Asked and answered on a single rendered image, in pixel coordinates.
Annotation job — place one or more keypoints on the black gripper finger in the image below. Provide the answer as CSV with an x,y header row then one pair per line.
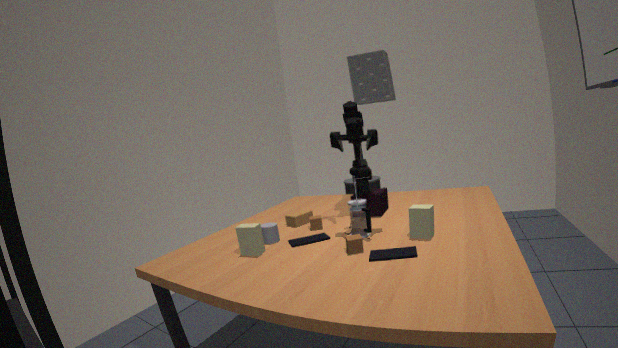
x,y
370,139
338,142

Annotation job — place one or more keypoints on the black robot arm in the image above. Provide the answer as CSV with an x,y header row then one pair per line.
x,y
353,121

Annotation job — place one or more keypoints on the grey cylinder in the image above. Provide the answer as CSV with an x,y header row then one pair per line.
x,y
270,233

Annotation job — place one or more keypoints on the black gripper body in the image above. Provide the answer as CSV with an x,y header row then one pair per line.
x,y
353,136

